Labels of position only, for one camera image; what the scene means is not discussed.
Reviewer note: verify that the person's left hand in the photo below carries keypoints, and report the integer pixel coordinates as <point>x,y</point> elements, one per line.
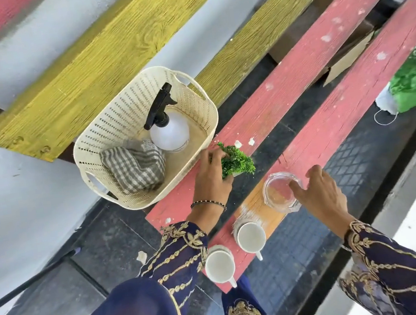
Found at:
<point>209,182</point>

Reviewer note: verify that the person's right hand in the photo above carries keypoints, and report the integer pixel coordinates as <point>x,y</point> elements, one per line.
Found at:
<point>324,201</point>

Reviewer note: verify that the person's right thumb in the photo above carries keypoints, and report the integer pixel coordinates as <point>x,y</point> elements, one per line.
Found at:
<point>297,189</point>

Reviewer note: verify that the person's left thumb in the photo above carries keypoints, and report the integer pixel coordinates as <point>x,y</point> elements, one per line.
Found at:
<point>229,183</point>

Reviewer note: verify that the clear glass ashtray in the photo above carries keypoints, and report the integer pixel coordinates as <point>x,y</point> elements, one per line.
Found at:
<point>278,194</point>

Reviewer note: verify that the small green artificial plant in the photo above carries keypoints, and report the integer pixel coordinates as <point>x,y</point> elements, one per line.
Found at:
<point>237,161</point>

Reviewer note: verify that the person's left forearm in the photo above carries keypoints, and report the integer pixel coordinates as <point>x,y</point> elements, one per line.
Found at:
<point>182,254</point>

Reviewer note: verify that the person's right forearm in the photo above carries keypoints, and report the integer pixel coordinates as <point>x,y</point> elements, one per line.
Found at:
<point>391,272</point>

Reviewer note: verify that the white cup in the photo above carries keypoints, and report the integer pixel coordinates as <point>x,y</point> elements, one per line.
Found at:
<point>219,266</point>
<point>249,237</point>

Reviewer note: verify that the white spray bottle black trigger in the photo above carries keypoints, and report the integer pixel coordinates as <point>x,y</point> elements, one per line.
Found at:
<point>170,133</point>

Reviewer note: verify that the grey checked cloth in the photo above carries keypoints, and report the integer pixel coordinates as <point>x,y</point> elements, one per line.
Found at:
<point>135,169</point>

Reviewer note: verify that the white paper scrap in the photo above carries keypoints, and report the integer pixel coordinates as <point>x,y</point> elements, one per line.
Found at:
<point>141,257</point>

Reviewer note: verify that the white face mask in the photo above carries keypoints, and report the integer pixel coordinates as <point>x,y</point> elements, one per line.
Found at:
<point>386,103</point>

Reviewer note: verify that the cream plastic basket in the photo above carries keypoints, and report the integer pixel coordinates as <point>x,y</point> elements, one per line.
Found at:
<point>118,114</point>

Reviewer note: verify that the brown cardboard box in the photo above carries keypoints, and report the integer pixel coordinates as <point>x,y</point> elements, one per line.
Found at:
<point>347,57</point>

